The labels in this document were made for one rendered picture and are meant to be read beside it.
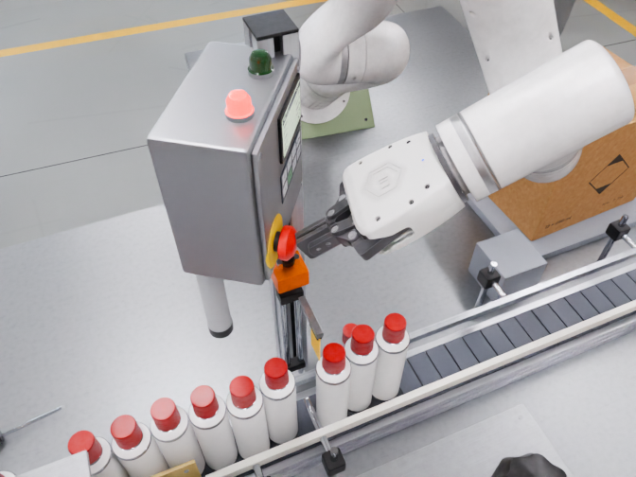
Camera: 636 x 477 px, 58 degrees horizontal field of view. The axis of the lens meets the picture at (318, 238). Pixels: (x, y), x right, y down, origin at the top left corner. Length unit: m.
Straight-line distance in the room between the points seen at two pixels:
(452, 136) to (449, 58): 1.37
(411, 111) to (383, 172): 1.09
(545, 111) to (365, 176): 0.18
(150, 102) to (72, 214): 0.83
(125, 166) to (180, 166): 2.33
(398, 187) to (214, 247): 0.20
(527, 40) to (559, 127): 0.15
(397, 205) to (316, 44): 0.63
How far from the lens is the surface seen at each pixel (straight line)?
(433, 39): 2.00
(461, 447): 1.01
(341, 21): 1.07
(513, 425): 1.05
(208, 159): 0.52
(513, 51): 0.67
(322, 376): 0.85
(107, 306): 1.25
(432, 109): 1.68
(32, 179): 2.95
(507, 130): 0.54
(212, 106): 0.55
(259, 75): 0.58
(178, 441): 0.84
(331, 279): 1.21
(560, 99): 0.55
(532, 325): 1.16
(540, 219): 1.29
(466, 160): 0.54
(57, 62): 3.74
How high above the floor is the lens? 1.79
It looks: 48 degrees down
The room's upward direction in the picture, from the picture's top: straight up
